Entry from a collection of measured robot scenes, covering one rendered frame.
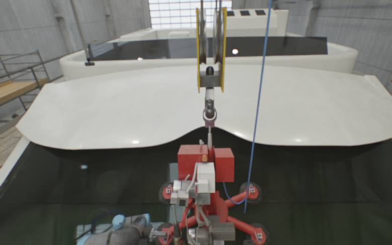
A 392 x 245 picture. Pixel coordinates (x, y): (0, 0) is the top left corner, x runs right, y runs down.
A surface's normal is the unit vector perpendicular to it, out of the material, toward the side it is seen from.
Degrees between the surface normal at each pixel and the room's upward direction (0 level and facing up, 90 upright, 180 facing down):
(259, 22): 61
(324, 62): 90
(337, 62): 90
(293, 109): 20
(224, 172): 73
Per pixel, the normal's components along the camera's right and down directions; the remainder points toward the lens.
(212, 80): -0.02, 0.49
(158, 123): -0.07, -0.64
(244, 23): -0.04, 0.00
